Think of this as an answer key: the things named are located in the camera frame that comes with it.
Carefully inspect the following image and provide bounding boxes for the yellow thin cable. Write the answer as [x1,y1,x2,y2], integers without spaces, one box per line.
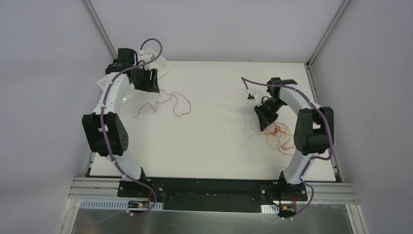
[264,122,297,157]

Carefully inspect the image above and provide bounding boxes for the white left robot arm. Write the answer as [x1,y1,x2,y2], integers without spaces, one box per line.
[82,48,161,197]

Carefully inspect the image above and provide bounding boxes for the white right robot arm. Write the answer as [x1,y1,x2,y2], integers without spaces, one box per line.
[254,78,334,201]

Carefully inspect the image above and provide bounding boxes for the white divided plastic tray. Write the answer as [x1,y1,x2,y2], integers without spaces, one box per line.
[96,48,170,104]

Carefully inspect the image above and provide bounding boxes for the right controller board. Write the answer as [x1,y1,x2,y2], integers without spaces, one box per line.
[278,206,296,217]

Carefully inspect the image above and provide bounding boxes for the controller board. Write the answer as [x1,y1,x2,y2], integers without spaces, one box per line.
[278,206,296,217]
[128,200,150,210]

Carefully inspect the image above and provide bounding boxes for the left controller board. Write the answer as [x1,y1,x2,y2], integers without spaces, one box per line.
[128,200,150,210]

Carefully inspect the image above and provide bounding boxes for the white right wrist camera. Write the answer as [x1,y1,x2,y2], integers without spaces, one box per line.
[247,93,263,106]

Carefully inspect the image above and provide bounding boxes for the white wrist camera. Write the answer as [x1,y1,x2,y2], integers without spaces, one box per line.
[138,48,160,70]
[247,93,263,106]

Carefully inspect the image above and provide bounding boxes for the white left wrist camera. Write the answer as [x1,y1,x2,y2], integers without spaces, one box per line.
[138,48,160,70]

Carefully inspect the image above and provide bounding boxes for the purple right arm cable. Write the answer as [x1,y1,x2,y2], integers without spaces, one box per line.
[241,77,335,223]

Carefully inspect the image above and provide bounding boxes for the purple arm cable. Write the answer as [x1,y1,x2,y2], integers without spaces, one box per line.
[77,38,164,225]
[241,77,335,223]

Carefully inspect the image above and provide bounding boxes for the aluminium frame rail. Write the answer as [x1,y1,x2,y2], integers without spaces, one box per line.
[57,177,368,234]

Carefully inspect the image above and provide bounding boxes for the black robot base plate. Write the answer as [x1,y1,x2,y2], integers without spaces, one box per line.
[117,177,308,213]

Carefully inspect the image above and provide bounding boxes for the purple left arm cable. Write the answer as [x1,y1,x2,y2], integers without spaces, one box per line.
[77,38,164,225]

